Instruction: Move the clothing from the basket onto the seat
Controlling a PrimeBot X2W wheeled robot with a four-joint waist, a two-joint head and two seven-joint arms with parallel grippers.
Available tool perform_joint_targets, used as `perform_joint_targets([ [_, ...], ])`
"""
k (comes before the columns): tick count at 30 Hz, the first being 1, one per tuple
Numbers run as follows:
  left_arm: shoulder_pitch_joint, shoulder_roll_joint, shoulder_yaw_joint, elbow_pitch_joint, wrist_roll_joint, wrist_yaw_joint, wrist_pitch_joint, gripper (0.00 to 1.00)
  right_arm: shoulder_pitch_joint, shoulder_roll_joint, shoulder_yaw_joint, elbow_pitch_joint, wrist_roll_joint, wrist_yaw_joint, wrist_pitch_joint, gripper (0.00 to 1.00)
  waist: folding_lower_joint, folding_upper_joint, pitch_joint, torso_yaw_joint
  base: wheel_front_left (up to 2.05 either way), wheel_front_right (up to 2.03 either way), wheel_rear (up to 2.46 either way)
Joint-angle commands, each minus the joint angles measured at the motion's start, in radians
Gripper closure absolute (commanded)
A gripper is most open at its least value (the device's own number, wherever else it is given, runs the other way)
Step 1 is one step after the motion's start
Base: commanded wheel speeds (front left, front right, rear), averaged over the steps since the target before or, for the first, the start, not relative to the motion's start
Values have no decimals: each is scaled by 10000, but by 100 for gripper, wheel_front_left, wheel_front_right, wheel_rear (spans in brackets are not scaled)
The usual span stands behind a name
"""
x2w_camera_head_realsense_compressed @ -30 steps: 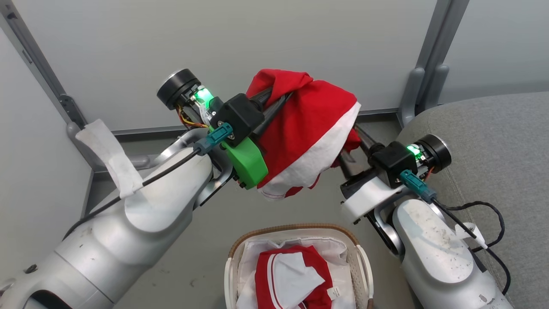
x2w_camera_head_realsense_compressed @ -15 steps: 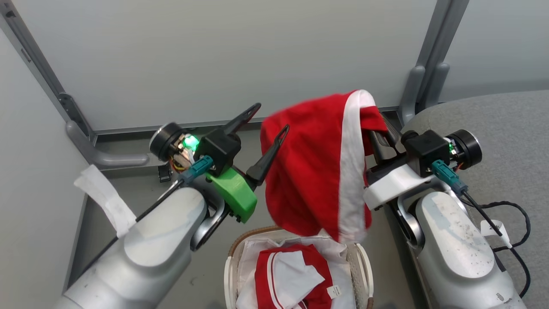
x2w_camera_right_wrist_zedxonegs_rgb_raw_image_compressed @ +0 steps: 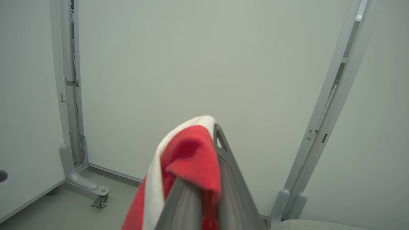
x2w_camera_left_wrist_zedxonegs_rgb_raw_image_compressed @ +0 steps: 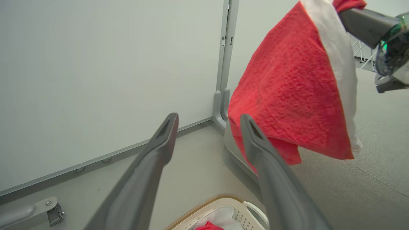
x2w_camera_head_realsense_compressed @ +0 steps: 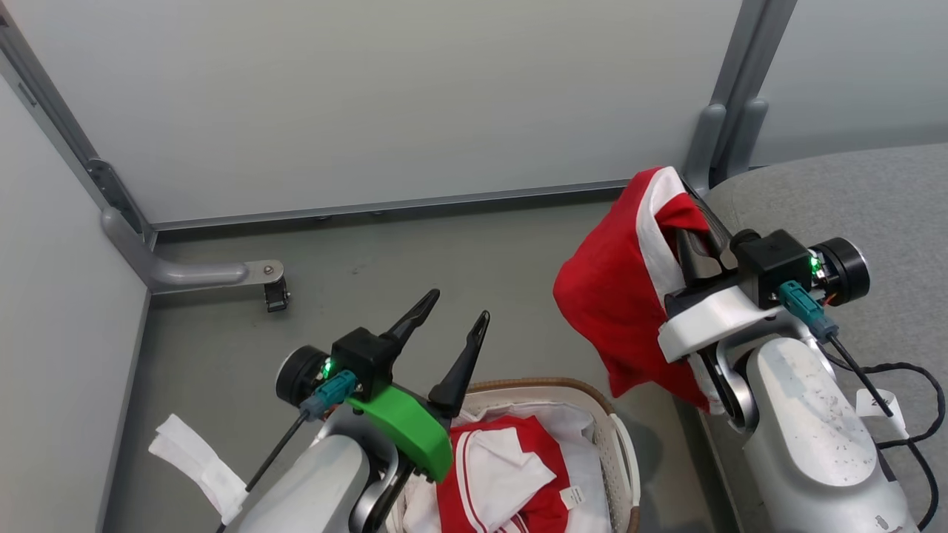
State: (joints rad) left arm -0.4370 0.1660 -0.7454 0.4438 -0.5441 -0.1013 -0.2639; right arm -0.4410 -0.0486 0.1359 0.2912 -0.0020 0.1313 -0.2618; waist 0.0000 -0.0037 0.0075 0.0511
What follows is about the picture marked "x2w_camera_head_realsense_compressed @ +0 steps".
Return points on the red jersey white stripes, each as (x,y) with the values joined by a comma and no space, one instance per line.
(533,444)

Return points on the grey slanted partition post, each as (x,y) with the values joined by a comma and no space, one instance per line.
(67,126)

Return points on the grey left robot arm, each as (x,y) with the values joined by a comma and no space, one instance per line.
(318,488)

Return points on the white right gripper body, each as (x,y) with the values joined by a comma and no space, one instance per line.
(711,318)

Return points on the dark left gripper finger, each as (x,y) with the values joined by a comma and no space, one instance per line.
(463,370)
(415,314)

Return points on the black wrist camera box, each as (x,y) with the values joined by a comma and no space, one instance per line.
(363,359)
(774,263)

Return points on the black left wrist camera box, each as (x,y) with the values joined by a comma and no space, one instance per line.
(363,359)

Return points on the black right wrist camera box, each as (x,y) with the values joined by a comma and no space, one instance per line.
(774,263)

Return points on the black wrist cylinder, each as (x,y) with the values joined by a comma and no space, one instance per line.
(296,374)
(848,270)

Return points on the grey partition foot bracket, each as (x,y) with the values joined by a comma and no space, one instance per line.
(178,274)

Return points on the grey partition bottom rail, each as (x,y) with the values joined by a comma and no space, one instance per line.
(385,207)

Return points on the white laundry basket brown rim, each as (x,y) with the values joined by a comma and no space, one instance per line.
(611,444)

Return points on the grey double partition post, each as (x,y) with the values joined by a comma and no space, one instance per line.
(729,111)

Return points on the black left wrist cylinder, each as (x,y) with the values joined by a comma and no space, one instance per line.
(296,374)

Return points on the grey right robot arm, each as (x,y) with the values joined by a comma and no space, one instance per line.
(811,437)

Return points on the black caster wheel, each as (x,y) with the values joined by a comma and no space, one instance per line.
(276,296)

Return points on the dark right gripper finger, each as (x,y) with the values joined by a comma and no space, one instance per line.
(696,259)
(720,233)

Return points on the red and white garment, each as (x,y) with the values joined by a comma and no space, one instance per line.
(615,289)

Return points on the black right wrist cylinder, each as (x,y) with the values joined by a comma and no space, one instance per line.
(848,270)

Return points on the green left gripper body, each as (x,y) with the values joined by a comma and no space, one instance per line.
(411,433)

